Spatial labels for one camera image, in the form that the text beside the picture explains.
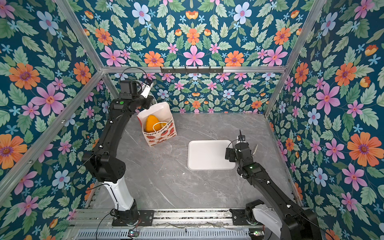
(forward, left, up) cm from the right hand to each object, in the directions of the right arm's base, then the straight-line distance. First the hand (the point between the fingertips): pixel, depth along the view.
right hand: (234, 148), depth 84 cm
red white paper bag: (+23, +44, +8) cm, 50 cm away
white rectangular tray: (+5, +15, -16) cm, 22 cm away
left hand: (+22, +47, +25) cm, 57 cm away
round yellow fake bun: (+16, +50, +7) cm, 53 cm away
